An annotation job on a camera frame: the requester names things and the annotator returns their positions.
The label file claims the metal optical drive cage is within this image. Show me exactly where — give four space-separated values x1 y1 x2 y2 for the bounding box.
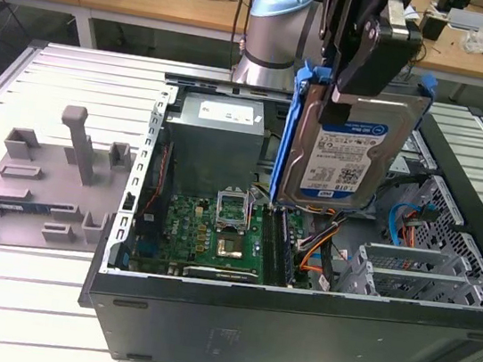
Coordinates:
383 120 442 187

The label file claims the wooden desk white frame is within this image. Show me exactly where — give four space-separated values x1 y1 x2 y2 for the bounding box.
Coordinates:
397 5 483 106
0 0 254 72

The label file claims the green motherboard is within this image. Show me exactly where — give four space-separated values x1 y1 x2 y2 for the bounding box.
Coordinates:
156 189 306 289

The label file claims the orange motherboard wire bundle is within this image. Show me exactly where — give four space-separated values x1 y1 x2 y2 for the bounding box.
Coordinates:
293 218 344 279

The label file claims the blue data wire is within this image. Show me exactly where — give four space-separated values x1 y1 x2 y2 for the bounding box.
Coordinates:
384 201 428 251

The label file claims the black PC case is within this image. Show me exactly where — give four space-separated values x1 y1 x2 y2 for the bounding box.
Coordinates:
70 57 483 362

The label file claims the black graphics card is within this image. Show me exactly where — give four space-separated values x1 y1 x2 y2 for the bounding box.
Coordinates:
180 262 261 289

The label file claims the orange red yellow power wire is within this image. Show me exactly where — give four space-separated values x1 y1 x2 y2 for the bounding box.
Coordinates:
396 202 442 253

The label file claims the hard disk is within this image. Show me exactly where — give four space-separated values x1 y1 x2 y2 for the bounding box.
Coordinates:
266 52 440 229

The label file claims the black RAM slot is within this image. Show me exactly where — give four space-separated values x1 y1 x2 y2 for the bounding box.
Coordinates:
259 206 288 286
252 205 280 284
274 208 304 287
266 207 296 286

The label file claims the metal disk bay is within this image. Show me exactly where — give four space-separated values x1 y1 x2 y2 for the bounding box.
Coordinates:
336 237 483 313

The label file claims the grey power supply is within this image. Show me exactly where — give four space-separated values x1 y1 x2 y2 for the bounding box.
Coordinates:
156 88 285 209

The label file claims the CPU socket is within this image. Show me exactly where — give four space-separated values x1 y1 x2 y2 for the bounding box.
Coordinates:
212 231 249 263

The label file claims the small black box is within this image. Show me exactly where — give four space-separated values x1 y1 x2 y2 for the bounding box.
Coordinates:
418 11 450 43

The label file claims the metal socket cover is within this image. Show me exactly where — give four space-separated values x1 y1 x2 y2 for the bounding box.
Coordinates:
212 185 254 235

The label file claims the grey parts rack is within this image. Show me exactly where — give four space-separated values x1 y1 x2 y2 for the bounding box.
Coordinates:
0 95 143 267

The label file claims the black case fan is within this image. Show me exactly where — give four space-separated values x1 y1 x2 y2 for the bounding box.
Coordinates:
143 139 176 225

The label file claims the RAM stick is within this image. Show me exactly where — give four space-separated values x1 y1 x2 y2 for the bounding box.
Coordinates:
0 200 50 217

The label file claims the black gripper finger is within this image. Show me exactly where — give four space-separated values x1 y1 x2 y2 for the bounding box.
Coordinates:
315 0 353 69
319 10 382 130

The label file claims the grey flat box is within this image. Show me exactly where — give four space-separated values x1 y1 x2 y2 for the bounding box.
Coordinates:
445 6 483 34

